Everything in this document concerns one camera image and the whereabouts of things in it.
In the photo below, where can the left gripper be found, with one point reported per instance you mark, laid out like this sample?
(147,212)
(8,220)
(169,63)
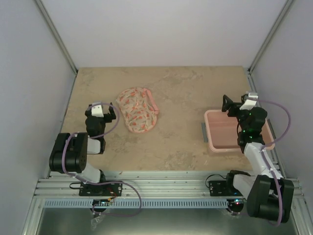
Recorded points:
(109,119)

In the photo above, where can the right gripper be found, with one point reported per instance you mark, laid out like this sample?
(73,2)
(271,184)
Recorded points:
(230,104)

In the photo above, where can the floral mesh laundry bag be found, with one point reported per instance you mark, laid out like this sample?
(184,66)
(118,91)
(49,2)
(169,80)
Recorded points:
(138,108)

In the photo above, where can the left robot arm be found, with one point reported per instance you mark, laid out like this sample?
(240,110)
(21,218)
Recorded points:
(70,152)

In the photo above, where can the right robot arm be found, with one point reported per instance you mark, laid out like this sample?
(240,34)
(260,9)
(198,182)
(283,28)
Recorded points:
(268,194)

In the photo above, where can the pink plastic bin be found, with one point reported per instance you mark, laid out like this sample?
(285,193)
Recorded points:
(227,135)

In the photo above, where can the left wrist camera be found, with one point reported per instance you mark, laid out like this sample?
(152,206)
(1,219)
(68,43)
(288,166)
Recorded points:
(97,110)

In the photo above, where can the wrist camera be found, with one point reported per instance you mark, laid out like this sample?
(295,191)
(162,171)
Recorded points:
(249,100)
(97,110)

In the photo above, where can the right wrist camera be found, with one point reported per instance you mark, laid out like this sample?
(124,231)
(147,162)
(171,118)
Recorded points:
(249,100)

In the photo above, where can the grey metal bracket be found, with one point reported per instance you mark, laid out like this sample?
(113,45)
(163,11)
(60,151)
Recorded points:
(204,132)

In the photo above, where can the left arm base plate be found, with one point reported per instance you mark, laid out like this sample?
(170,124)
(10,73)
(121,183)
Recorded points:
(109,190)

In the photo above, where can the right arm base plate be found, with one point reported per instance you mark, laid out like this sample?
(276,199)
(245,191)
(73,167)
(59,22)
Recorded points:
(221,188)

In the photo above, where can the slotted cable duct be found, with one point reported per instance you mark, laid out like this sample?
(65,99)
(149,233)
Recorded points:
(144,203)

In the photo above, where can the aluminium rail frame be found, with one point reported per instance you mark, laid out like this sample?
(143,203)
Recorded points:
(149,184)

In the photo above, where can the left corner post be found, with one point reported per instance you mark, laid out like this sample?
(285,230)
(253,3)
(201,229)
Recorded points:
(52,28)

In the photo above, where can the corner post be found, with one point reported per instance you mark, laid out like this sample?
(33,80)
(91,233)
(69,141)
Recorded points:
(277,23)
(52,28)

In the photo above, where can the right corner post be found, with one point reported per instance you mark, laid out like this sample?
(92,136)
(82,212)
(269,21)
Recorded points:
(277,23)

